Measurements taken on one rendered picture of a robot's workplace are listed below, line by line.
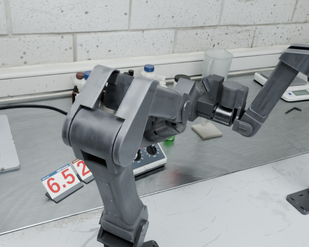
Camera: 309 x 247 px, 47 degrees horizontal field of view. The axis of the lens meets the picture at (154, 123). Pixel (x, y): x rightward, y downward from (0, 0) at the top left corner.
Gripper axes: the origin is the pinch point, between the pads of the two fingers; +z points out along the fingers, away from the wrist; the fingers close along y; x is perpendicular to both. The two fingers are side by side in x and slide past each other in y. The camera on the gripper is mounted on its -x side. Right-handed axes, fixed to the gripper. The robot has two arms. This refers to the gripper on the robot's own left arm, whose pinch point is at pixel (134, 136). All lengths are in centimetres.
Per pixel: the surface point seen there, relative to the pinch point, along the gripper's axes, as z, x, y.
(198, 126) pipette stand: 16.3, 2.5, -34.8
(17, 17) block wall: 37, -52, 9
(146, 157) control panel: 6.8, 6.4, -5.4
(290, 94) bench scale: 15, 1, -88
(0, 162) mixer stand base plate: 24.3, -4.5, 29.1
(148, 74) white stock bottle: 34, -23, -34
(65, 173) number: 11.7, 3.8, 16.5
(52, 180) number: 10.8, 4.3, 20.6
